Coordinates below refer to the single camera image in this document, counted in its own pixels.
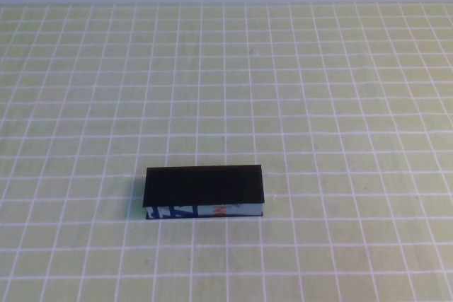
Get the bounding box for black printed glasses case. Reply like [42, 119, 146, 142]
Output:
[142, 164, 266, 221]

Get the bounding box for green white checked tablecloth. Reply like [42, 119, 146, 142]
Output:
[0, 3, 453, 302]

